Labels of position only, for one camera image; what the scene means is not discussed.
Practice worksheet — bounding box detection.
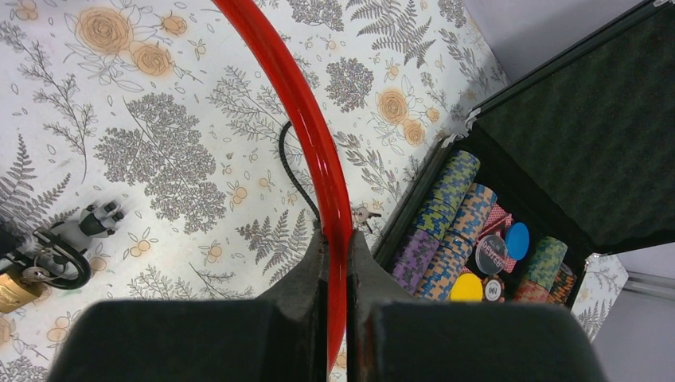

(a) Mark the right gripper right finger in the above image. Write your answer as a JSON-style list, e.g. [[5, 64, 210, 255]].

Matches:
[[346, 231, 606, 381]]

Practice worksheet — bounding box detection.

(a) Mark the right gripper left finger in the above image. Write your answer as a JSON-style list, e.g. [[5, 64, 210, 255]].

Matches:
[[49, 232, 328, 381]]

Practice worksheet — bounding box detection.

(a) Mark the red cable lock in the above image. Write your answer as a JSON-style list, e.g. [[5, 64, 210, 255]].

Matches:
[[216, 1, 353, 368]]

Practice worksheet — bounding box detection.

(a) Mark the yellow poker chip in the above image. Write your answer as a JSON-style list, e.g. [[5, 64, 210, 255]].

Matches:
[[449, 273, 484, 302]]

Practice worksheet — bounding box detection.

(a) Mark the blue poker chip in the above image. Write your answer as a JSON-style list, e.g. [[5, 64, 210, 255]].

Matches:
[[505, 222, 530, 261]]

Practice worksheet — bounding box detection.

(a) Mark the black padlock with keys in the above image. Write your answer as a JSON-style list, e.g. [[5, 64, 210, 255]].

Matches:
[[1, 201, 125, 290]]

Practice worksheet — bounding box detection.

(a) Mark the black poker chip case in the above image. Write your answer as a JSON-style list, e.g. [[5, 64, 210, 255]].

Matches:
[[373, 1, 674, 275]]

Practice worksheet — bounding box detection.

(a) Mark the brass padlock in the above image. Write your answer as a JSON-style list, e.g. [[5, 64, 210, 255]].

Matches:
[[1, 271, 43, 314]]

